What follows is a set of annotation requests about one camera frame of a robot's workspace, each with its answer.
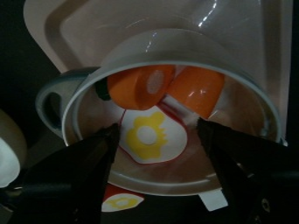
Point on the toy apple half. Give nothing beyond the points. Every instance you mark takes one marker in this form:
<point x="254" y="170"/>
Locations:
<point x="120" y="201"/>
<point x="151" y="137"/>

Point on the white paper label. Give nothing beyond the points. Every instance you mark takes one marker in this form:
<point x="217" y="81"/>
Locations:
<point x="213" y="200"/>

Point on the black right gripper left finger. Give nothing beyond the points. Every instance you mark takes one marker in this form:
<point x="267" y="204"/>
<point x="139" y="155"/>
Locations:
<point x="66" y="180"/>

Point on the white dome toy food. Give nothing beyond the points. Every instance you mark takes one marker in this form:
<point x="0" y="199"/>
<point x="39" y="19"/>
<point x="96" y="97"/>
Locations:
<point x="7" y="163"/>

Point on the glossy orange toy piece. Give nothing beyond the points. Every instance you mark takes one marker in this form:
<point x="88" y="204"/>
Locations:
<point x="198" y="90"/>

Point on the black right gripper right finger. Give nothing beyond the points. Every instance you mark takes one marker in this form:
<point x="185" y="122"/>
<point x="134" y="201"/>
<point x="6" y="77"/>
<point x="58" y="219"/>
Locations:
<point x="257" y="175"/>

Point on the red white toy piece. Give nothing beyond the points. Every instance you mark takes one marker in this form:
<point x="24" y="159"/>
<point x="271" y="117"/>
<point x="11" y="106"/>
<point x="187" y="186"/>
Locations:
<point x="179" y="109"/>

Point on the green toy stem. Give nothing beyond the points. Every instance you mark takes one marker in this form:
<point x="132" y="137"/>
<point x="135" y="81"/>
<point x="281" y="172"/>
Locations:
<point x="102" y="90"/>

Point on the orange toy piece with velcro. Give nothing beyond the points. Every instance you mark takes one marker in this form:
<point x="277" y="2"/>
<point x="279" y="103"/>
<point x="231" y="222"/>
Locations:
<point x="132" y="87"/>

